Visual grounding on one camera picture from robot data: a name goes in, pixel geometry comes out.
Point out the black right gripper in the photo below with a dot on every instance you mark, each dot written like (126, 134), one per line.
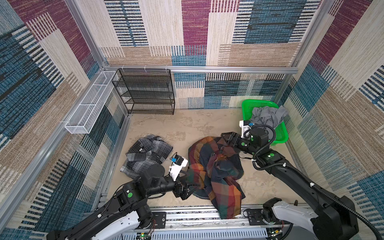
(232, 136)

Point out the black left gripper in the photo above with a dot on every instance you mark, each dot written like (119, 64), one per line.
(183, 194)

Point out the multicolour plaid long sleeve shirt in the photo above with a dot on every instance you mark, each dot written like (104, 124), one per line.
(215, 167)

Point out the grey plaid long sleeve shirt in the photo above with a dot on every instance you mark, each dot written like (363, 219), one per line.
(144, 153)

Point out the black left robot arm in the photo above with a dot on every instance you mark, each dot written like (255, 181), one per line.
(128, 208)

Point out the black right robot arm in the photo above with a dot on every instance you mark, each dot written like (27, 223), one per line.
(332, 218)

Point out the green plastic basket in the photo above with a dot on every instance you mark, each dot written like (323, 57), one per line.
(247, 107)

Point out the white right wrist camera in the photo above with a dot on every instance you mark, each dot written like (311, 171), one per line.
(245, 126)

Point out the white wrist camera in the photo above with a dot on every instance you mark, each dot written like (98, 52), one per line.
(178, 163)
(245, 126)

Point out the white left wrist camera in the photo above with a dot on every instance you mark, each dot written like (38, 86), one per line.
(178, 163)

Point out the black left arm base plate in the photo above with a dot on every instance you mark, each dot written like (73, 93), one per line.
(158, 221)

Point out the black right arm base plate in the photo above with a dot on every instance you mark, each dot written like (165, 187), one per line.
(256, 218)

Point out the aluminium mounting rail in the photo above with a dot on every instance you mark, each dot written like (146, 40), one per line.
(205, 224)

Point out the black wire mesh shelf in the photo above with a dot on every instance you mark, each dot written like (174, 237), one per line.
(146, 91)

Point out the white wire mesh tray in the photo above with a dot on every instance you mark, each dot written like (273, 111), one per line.
(87, 112)

